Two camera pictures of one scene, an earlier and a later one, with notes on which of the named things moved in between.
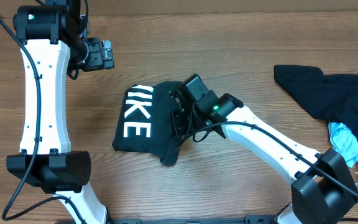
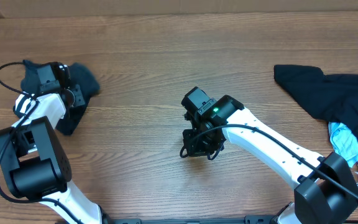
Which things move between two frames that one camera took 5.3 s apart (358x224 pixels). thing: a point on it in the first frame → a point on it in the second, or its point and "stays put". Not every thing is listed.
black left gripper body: (94, 61) → (78, 95)
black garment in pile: (350, 100) stays put
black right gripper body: (178, 116) → (197, 145)
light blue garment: (354, 150) stays put
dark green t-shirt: (145, 123) → (82, 74)
